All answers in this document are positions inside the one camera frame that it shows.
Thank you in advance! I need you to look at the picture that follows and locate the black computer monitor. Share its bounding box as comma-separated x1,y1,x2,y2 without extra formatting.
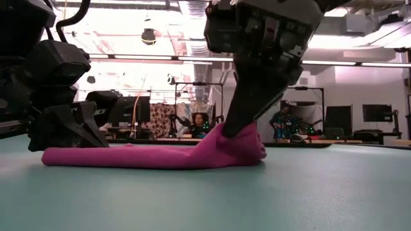
324,105,353,137
108,96,152,128
362,103,394,123

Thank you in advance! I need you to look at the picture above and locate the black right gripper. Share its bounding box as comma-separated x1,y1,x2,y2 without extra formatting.
221,0,326,139

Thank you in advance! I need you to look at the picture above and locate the silver ventilation duct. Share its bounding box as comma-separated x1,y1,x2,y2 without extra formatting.
187,0,210,101

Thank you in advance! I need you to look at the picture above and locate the black ceiling dome camera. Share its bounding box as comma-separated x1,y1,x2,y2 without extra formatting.
141,28,157,46

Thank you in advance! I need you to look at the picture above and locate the black metal table frame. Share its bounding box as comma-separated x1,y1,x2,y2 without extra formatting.
105,137,411,151

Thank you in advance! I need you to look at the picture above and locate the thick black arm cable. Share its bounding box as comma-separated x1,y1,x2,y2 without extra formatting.
55,0,92,43

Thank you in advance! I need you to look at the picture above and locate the green table mat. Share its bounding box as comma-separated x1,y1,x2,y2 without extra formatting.
0,134,411,231

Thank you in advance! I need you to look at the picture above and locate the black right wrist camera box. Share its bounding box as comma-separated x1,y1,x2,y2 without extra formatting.
203,2,239,55

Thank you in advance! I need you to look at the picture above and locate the patterned hanging cloth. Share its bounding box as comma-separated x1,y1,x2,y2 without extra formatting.
150,101,194,139

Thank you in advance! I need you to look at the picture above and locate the long ceiling light strip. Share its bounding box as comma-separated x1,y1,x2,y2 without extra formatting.
88,54,234,62
301,60,411,68

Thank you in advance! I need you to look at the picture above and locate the pink cloth towel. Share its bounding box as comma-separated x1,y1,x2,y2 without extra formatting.
40,121,268,171

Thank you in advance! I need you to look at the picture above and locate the black metal rig frame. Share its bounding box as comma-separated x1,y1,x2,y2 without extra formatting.
286,85,326,130
174,81,225,130

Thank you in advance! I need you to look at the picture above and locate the person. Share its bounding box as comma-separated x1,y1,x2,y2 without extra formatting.
268,103,301,142
184,112,213,139

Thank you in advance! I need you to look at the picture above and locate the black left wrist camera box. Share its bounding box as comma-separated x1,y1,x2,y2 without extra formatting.
85,90,119,128

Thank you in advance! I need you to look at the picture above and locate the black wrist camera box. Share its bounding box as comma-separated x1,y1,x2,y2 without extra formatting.
203,2,239,55
85,90,119,128

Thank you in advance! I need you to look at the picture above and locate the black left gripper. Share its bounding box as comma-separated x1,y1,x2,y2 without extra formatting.
24,39,110,153

